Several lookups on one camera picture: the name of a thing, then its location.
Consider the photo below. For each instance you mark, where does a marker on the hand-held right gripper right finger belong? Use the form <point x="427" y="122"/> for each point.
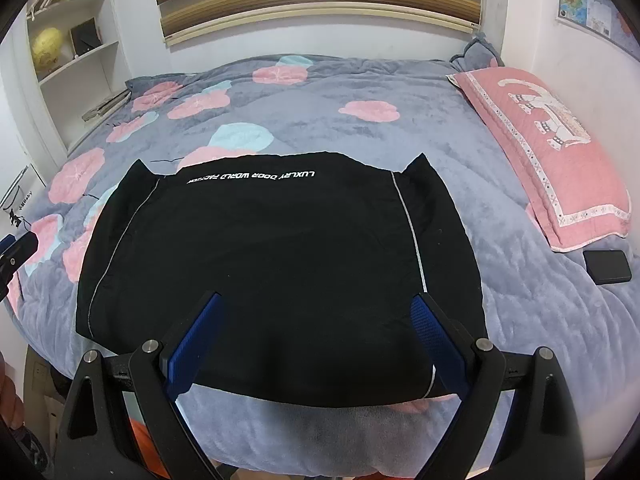
<point x="435" y="340"/>

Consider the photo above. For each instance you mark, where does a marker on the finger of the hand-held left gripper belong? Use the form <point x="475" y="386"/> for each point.
<point x="20" y="250"/>

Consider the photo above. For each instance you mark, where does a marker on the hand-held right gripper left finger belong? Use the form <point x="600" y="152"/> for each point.
<point x="192" y="345"/>

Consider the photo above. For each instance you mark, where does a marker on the black hoodie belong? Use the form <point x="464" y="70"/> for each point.
<point x="280" y="250"/>

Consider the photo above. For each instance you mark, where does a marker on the person's left hand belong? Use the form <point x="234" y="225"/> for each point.
<point x="10" y="390"/>

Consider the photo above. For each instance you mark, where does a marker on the white printed bag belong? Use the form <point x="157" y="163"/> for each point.
<point x="17" y="195"/>

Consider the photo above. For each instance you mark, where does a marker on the white bookshelf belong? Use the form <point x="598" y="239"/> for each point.
<point x="70" y="90"/>

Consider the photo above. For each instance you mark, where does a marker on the flat stack of books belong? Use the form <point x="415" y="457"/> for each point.
<point x="105" y="105"/>

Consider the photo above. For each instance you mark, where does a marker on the black phone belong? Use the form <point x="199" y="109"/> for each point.
<point x="607" y="267"/>

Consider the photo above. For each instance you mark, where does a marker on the yellow globe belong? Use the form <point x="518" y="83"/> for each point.
<point x="46" y="47"/>

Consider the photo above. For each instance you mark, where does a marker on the black box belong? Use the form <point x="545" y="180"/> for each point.
<point x="85" y="36"/>

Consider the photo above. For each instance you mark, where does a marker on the pink patterned pillow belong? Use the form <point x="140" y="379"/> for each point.
<point x="545" y="145"/>

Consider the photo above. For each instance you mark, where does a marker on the grey blanket with pink flowers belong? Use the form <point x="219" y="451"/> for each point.
<point x="325" y="110"/>

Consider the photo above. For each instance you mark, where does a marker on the grey pillow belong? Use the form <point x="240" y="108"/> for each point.
<point x="475" y="55"/>

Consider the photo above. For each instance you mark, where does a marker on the wall map poster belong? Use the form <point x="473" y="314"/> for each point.
<point x="595" y="5"/>

